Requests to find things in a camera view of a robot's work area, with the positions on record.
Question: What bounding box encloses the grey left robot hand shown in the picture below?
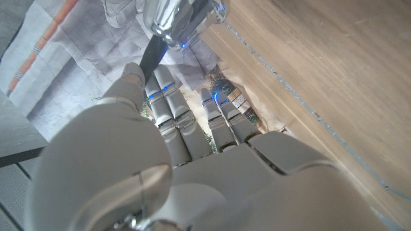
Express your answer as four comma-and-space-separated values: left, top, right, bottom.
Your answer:
24, 62, 391, 231

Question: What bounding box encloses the silver bell with black handle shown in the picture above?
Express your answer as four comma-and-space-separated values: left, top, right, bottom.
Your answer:
138, 0, 227, 84

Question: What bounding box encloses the printed fabric backdrop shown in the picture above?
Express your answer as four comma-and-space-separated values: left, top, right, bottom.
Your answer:
0, 0, 290, 155

